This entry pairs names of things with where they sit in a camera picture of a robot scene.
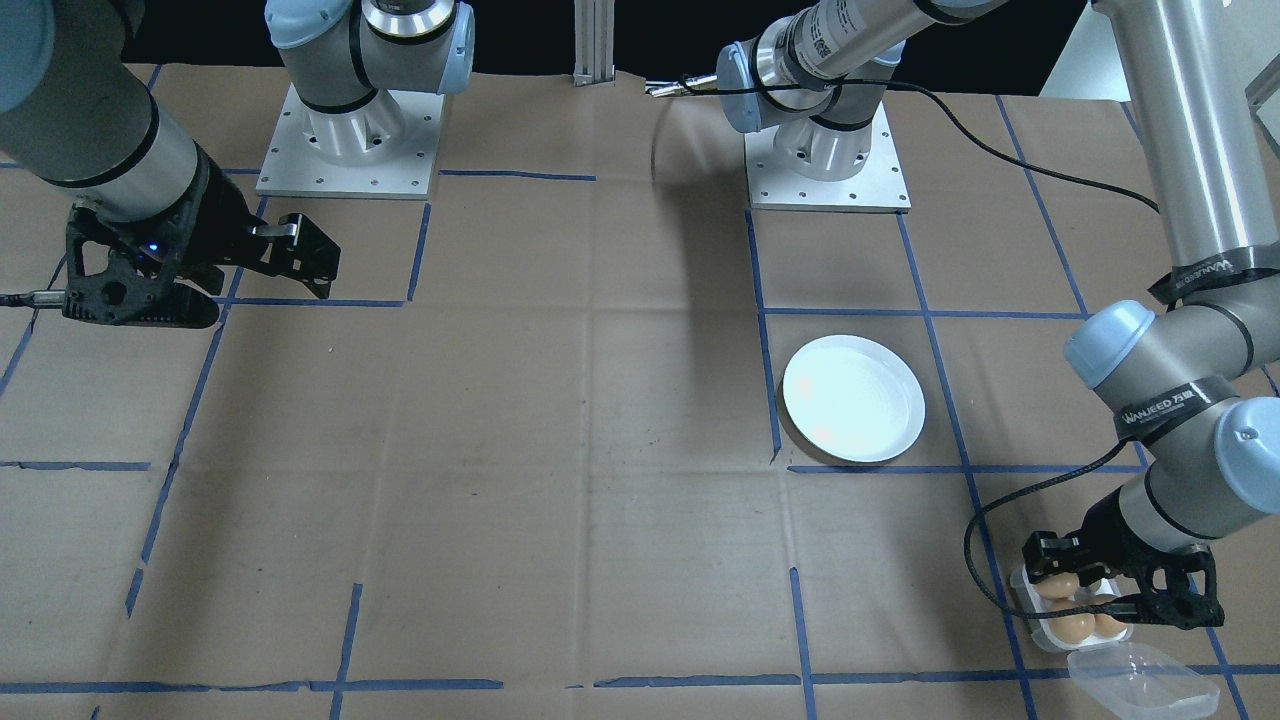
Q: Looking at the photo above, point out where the white round plate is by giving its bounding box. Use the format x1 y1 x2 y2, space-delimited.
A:
782 335 927 464

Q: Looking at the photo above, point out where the aluminium profile bar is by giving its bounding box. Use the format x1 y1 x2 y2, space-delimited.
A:
1245 72 1280 136

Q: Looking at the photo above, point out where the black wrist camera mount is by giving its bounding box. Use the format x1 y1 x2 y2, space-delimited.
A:
63 200 223 329
1120 545 1224 631

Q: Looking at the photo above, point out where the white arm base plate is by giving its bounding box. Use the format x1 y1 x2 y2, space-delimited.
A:
256 82 446 201
742 100 911 213

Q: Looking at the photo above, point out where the black printed velcro strap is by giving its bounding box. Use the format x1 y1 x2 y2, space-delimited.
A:
1148 240 1280 306
1113 375 1241 446

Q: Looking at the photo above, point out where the aluminium upright post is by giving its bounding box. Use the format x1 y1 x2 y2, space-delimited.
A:
573 0 614 87

